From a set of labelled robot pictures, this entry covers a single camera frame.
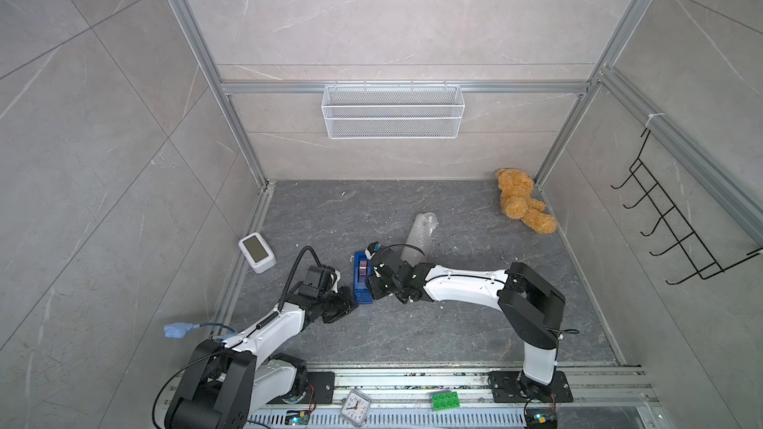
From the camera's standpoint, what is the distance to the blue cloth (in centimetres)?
62

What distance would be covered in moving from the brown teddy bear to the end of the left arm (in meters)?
0.61

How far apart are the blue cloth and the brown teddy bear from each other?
3.11 ft

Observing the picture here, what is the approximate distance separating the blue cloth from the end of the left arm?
0.22m

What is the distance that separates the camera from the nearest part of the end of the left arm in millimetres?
647

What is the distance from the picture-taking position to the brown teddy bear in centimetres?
97

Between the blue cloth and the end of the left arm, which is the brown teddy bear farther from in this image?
the blue cloth

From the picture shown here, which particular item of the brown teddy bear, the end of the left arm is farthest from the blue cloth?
the brown teddy bear
